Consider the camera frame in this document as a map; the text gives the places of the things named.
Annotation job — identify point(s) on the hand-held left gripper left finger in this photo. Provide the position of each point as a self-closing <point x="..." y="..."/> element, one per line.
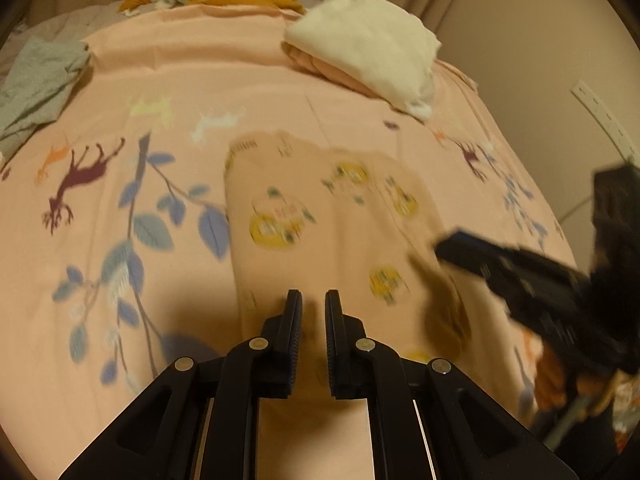
<point x="296" y="340"/>

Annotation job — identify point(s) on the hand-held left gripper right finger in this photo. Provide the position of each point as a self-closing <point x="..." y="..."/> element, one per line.
<point x="330" y="340"/>

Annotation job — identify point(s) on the pink animal print blanket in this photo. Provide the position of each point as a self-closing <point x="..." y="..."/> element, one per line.
<point x="150" y="110"/>

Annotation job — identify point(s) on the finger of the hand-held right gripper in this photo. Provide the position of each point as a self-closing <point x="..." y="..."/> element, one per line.
<point x="550" y="320"/>
<point x="465" y="250"/>

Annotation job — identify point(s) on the white power strip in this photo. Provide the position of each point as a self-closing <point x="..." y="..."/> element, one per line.
<point x="600" y="115"/>

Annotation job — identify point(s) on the pink folded garment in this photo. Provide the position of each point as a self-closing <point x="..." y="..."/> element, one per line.
<point x="320" y="67"/>

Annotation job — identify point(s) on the white folded cloth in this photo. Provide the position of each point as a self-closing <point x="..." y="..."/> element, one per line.
<point x="370" y="45"/>

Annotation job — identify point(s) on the pink bear print shirt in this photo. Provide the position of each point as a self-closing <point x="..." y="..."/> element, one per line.
<point x="325" y="240"/>

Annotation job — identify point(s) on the grey crumpled garment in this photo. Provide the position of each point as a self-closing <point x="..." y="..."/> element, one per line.
<point x="35" y="85"/>

